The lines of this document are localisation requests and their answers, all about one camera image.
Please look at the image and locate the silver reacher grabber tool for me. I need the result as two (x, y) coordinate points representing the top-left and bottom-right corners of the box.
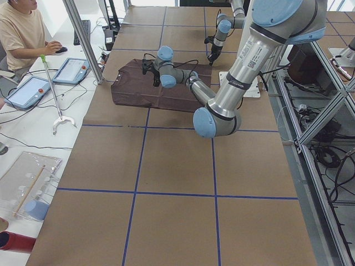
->
(40, 54), (76, 135)

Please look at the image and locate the clear plastic tray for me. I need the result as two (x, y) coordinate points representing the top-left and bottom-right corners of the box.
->
(1, 152), (62, 221)

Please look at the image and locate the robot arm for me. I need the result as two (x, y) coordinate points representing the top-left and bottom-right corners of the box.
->
(204, 0), (245, 65)
(142, 1), (327, 138)

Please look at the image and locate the far blue teach pendant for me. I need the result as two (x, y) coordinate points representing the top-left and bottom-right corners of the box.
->
(52, 58), (90, 85)

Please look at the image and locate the blue teach pendant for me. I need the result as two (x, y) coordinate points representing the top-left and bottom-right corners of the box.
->
(52, 58), (90, 85)
(4, 76), (50, 109)

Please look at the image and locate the black computer mouse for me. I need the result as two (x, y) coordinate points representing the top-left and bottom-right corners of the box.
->
(56, 47), (68, 54)

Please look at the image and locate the bundle of floor cables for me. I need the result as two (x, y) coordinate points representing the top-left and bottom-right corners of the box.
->
(282, 74), (355, 222)

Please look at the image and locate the black power adapter box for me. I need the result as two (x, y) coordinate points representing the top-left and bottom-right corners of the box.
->
(104, 29), (115, 51)

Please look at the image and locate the person in beige shirt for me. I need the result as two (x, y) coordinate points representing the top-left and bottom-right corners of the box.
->
(1, 0), (63, 79)

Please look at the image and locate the black keyboard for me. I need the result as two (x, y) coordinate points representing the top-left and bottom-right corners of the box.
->
(73, 19), (92, 46)

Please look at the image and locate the dark brown t-shirt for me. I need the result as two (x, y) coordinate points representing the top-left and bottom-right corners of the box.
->
(111, 59), (202, 112)

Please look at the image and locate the wooden stick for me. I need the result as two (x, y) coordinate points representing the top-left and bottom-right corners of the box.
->
(13, 165), (45, 217)

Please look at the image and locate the red cylinder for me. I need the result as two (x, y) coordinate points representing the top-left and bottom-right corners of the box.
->
(1, 231), (37, 253)

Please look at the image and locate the near blue teach pendant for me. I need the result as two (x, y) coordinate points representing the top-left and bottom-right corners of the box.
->
(4, 76), (50, 109)

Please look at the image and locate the blue plastic cup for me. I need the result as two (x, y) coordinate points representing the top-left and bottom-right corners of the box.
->
(24, 199), (49, 221)

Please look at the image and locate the aluminium frame post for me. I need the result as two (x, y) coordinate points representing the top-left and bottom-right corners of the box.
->
(63, 0), (103, 84)

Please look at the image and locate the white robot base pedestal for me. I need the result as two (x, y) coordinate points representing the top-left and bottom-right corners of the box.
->
(219, 0), (281, 98)

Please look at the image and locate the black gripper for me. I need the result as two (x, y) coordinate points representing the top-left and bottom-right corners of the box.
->
(151, 69), (160, 87)
(207, 45), (222, 66)

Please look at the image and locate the aluminium truss frame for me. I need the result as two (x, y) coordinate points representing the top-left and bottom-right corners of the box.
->
(262, 33), (354, 265)

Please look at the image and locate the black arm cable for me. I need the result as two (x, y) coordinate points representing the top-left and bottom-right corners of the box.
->
(143, 53), (200, 74)

